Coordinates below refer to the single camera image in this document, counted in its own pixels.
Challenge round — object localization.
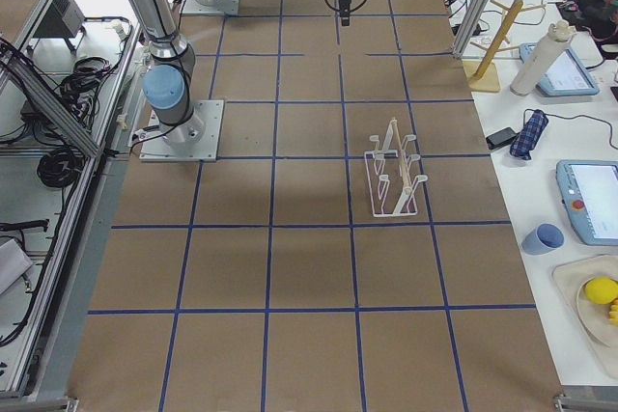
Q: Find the white cylindrical roll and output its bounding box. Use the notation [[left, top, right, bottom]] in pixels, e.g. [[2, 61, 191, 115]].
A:
[[510, 20, 576, 96]]

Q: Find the folded blue plaid umbrella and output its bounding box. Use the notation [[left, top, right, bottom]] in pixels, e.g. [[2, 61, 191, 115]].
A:
[[509, 110, 548, 161]]

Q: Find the black phone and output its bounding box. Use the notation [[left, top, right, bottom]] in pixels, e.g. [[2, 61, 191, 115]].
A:
[[486, 127, 519, 151]]

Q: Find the white wire cup rack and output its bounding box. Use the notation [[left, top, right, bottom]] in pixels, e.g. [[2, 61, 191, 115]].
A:
[[363, 118, 429, 218]]

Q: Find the blue cup on desk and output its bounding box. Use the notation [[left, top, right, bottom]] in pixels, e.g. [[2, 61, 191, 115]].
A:
[[521, 223, 564, 256]]

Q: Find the blue teach pendant tablet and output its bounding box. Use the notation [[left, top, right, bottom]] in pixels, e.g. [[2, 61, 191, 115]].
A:
[[536, 47, 600, 97]]

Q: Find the yellow toy lemon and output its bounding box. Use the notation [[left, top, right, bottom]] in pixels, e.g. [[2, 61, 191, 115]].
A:
[[583, 277, 618, 305]]

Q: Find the wooden mug tree stand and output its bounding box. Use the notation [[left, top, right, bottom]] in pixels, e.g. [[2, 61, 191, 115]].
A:
[[462, 0, 545, 93]]

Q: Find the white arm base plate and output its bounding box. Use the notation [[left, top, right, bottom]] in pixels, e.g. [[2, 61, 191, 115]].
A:
[[139, 100, 224, 162]]

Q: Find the cream bowl plate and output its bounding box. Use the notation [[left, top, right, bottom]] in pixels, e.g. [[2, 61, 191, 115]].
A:
[[576, 279, 617, 347]]

